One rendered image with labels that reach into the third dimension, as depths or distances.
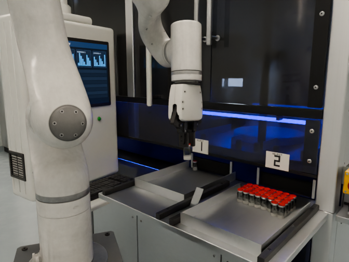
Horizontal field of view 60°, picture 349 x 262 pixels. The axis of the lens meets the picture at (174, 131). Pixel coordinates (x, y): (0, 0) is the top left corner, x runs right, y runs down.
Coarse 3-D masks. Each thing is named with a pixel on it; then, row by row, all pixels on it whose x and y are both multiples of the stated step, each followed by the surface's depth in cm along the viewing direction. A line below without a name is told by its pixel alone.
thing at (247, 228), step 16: (224, 192) 106; (192, 208) 93; (208, 208) 99; (224, 208) 99; (240, 208) 99; (256, 208) 99; (304, 208) 93; (192, 224) 87; (208, 224) 83; (224, 224) 89; (240, 224) 89; (256, 224) 89; (272, 224) 89; (288, 224) 84; (224, 240) 79; (240, 240) 76; (256, 240) 80; (272, 240) 77
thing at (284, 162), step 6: (270, 156) 107; (282, 156) 104; (288, 156) 103; (270, 162) 108; (276, 162) 106; (282, 162) 105; (288, 162) 103; (276, 168) 106; (282, 168) 105; (288, 168) 103
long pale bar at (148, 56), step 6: (150, 54) 133; (150, 60) 133; (150, 66) 133; (150, 72) 134; (150, 78) 134; (150, 84) 135; (150, 90) 135; (150, 96) 136; (156, 96) 139; (150, 102) 136
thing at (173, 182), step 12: (168, 168) 134; (180, 168) 140; (192, 168) 143; (144, 180) 124; (156, 180) 126; (168, 180) 126; (180, 180) 126; (192, 180) 126; (204, 180) 126; (216, 180) 117; (228, 180) 124; (156, 192) 112; (168, 192) 108; (180, 192) 113; (192, 192) 106
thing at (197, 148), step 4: (196, 140) 129; (200, 140) 128; (204, 140) 126; (196, 144) 130; (200, 144) 128; (204, 144) 127; (208, 144) 125; (196, 148) 130; (200, 148) 128; (204, 148) 127; (200, 152) 129; (204, 152) 127
